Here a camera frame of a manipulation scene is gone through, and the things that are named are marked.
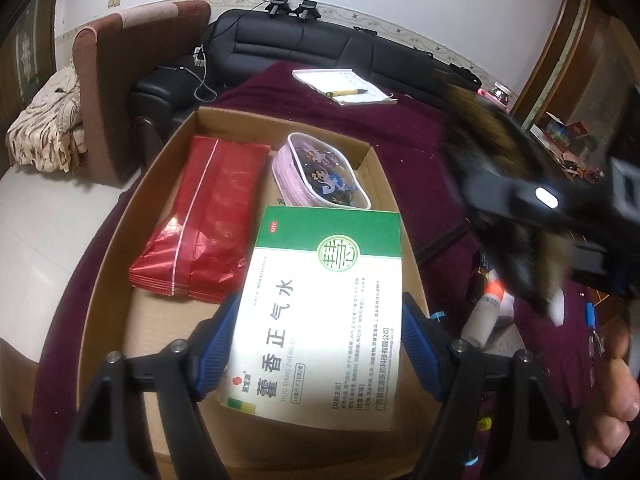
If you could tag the red foil packet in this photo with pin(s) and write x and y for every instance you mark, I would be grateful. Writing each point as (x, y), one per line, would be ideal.
(200, 210)

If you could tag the ornate wooden glass door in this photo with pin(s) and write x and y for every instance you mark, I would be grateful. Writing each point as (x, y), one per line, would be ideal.
(30, 60)

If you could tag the maroon tablecloth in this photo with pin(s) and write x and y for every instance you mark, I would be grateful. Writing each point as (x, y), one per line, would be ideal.
(425, 150)

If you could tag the green white medicine box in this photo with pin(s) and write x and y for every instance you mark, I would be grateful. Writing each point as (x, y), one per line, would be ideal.
(310, 310)

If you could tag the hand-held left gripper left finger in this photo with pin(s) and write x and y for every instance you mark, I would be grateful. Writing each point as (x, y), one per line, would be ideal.
(222, 335)

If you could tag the person's right hand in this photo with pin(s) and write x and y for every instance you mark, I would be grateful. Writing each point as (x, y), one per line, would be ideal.
(615, 410)

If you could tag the floral blanket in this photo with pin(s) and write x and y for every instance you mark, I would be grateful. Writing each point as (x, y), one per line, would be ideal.
(45, 120)

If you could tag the wooden door frame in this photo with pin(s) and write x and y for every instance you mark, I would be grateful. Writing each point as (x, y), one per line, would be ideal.
(550, 35)

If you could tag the pink transparent pouch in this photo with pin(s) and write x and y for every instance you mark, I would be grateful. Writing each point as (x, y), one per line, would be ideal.
(320, 175)

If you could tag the blue cylindrical object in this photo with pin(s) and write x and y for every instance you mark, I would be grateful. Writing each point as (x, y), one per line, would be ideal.
(591, 316)

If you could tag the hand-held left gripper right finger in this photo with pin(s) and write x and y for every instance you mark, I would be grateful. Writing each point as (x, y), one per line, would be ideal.
(415, 340)

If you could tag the blurred dark brown object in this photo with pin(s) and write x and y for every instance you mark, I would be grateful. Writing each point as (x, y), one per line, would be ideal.
(505, 135)

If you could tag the white notebook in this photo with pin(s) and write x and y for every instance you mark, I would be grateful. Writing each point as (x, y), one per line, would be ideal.
(325, 80)

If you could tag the cardboard box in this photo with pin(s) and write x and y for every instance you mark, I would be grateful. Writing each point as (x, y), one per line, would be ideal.
(145, 335)

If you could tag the black clamp device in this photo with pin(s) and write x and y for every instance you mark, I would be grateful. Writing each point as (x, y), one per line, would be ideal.
(275, 8)
(305, 10)

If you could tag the yellow black pen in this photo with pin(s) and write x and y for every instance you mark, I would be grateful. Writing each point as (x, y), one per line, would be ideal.
(345, 93)

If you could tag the black leather sofa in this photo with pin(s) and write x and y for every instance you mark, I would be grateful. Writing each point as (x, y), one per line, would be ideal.
(300, 40)

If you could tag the brown armchair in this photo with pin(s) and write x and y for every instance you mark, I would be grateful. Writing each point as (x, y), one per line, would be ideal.
(125, 85)

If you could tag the white glue bottle orange cap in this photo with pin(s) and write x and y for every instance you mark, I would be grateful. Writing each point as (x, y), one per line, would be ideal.
(482, 315)

